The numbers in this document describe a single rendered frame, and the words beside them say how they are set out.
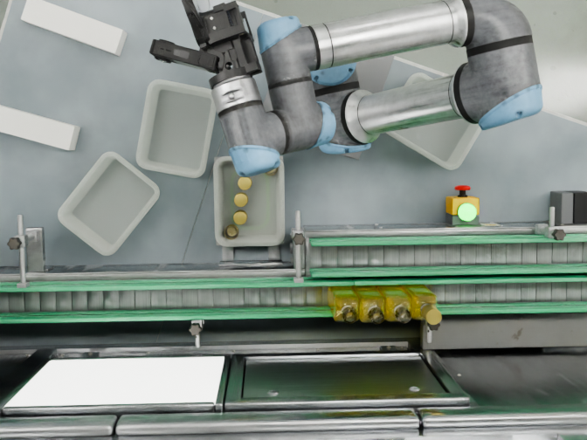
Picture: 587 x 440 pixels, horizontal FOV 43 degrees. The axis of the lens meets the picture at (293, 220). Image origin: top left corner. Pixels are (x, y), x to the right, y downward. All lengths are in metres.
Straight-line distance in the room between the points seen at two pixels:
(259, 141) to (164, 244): 0.84
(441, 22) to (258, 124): 0.37
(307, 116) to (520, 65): 0.38
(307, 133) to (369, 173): 0.74
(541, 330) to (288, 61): 1.05
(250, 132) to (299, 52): 0.16
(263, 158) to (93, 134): 0.87
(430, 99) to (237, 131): 0.43
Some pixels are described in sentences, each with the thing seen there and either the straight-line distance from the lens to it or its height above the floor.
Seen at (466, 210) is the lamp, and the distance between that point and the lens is 1.92.
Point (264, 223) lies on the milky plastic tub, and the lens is 1.94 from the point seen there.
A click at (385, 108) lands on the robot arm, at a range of 1.54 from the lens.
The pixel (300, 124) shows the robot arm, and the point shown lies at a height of 1.46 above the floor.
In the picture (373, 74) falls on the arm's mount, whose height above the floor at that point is 0.85.
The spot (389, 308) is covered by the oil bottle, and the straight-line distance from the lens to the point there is 1.67.
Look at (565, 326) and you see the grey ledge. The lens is 2.02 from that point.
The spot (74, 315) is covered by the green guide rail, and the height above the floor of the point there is 0.94.
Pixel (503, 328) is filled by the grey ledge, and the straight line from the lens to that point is 1.96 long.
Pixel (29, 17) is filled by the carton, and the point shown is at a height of 0.81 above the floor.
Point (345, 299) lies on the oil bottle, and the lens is 1.66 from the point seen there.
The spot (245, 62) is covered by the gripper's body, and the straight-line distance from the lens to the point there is 1.23.
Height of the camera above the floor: 2.70
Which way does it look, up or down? 84 degrees down
